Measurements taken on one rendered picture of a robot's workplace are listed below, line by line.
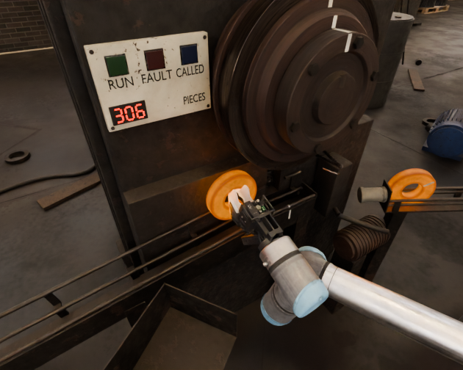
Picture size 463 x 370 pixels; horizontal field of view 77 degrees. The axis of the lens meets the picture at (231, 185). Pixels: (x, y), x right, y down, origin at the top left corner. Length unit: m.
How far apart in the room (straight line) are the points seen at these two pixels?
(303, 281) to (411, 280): 1.27
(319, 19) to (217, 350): 0.79
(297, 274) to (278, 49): 0.48
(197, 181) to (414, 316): 0.63
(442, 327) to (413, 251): 1.24
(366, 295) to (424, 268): 1.18
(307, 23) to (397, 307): 0.67
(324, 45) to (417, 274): 1.53
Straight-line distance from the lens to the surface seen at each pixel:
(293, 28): 0.68
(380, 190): 1.20
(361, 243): 1.24
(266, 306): 0.82
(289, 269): 0.69
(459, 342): 0.87
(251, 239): 0.80
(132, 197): 0.82
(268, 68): 0.65
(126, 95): 0.71
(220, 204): 0.83
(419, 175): 1.20
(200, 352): 0.84
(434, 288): 1.94
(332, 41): 0.67
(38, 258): 2.06
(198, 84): 0.76
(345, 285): 0.85
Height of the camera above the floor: 1.38
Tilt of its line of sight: 39 degrees down
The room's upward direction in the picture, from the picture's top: straight up
